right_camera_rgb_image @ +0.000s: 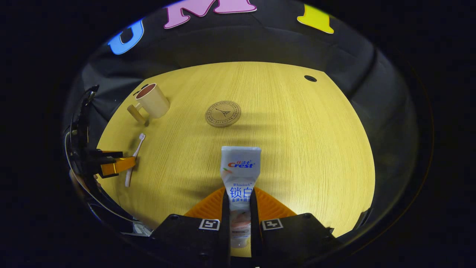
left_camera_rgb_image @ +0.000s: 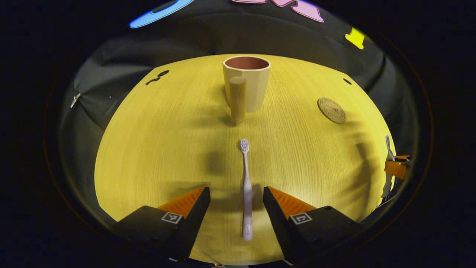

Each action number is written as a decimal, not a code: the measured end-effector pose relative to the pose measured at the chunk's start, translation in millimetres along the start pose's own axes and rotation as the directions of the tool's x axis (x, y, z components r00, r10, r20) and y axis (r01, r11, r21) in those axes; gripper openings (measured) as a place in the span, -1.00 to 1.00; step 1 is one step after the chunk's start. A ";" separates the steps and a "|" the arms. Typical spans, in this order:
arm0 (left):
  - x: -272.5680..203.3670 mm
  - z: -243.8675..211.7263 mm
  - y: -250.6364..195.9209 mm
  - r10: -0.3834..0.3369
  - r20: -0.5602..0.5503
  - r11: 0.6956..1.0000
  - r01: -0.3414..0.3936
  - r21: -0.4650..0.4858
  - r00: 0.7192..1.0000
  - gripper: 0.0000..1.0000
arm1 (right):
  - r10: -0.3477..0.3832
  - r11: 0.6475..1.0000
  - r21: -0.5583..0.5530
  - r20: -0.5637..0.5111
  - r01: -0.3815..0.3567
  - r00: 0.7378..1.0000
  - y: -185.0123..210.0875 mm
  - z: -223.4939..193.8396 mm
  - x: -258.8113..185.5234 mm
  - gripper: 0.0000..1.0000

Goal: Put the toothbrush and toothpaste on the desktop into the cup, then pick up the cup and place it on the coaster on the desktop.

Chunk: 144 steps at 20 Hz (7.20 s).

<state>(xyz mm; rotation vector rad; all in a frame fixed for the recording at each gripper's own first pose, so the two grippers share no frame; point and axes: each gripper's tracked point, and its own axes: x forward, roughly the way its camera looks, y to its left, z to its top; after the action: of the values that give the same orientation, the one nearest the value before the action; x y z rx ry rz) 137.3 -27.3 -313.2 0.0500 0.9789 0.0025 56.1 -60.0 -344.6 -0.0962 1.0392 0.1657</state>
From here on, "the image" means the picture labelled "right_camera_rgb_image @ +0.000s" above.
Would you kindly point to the beige cup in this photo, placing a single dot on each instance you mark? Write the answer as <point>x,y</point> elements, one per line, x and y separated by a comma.
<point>156,102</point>

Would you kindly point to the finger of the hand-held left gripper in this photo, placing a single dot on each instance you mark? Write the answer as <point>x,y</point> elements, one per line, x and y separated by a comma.
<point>109,153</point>
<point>117,166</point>

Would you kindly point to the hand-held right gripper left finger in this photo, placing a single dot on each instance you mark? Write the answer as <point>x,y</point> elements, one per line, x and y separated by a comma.
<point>225,230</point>

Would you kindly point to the round wooden coaster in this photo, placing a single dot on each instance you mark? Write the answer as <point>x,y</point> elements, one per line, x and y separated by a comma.
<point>223,114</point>

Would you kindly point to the white toothbrush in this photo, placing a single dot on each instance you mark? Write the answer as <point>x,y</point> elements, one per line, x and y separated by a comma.
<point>138,147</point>

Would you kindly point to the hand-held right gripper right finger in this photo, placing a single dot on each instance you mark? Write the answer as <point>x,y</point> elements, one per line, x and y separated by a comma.
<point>254,230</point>

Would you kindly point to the white toothpaste tube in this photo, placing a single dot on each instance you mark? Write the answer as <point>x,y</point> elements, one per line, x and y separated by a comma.
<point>240,171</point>

